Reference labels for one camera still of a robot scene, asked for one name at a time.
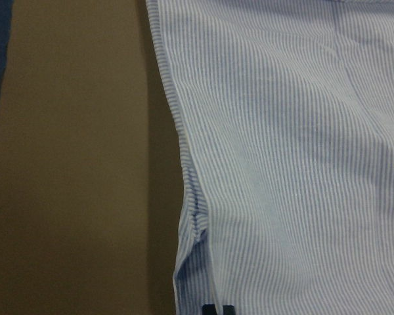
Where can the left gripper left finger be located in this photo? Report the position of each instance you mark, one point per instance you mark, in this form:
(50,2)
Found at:
(208,309)

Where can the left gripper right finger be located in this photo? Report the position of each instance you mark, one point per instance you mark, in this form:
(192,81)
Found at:
(228,310)

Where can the light blue striped shirt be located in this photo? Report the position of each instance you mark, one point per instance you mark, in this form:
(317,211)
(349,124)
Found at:
(285,117)

